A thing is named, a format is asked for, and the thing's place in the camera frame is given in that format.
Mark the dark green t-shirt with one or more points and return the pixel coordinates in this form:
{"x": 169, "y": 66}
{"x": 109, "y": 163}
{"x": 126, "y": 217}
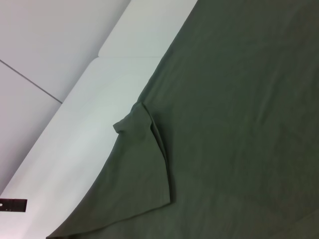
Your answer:
{"x": 224, "y": 124}

